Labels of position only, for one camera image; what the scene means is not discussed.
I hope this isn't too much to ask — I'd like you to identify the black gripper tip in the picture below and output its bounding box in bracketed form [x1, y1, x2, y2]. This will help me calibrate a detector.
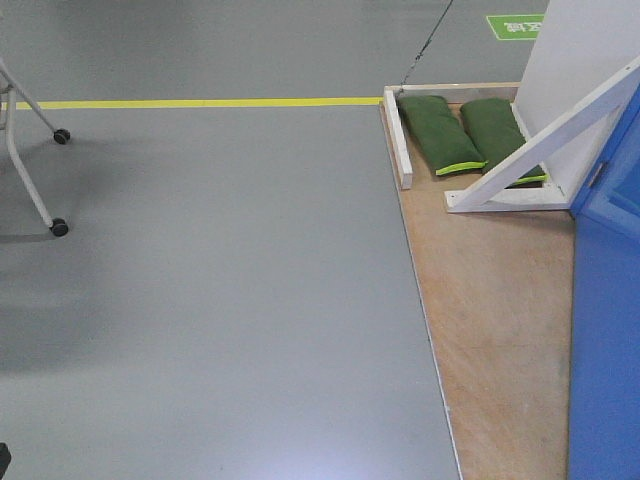
[0, 442, 11, 474]

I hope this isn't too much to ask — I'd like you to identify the green sandbag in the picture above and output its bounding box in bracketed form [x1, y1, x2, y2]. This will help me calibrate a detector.
[460, 98, 526, 174]
[397, 95, 486, 176]

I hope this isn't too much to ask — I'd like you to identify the blue door platform plywood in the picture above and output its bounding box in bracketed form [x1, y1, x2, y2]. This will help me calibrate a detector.
[379, 82, 577, 480]

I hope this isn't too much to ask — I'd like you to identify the blue door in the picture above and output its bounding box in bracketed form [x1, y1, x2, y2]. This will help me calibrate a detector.
[567, 96, 639, 479]

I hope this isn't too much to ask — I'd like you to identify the white door frame panel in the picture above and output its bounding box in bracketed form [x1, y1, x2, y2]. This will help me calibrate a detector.
[515, 0, 639, 203]

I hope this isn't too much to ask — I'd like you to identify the right green sandbag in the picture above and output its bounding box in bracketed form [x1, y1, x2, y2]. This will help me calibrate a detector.
[460, 98, 526, 174]

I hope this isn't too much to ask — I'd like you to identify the green floor sign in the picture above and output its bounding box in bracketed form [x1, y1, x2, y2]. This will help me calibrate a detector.
[486, 14, 544, 41]

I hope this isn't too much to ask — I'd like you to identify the grey rolling office chair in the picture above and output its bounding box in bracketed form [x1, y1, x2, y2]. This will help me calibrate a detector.
[0, 57, 72, 237]

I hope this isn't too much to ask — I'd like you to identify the yellow floor tape line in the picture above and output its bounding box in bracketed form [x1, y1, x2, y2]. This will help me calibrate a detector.
[2, 96, 383, 111]

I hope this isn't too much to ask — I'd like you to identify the left green sandbag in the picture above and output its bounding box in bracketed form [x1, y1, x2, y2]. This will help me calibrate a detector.
[397, 95, 486, 176]

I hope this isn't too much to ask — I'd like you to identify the white back rail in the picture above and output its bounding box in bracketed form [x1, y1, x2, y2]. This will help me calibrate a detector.
[383, 82, 520, 104]

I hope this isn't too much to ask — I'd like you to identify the white side rail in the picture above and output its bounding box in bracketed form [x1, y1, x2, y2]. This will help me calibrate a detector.
[381, 86, 413, 190]

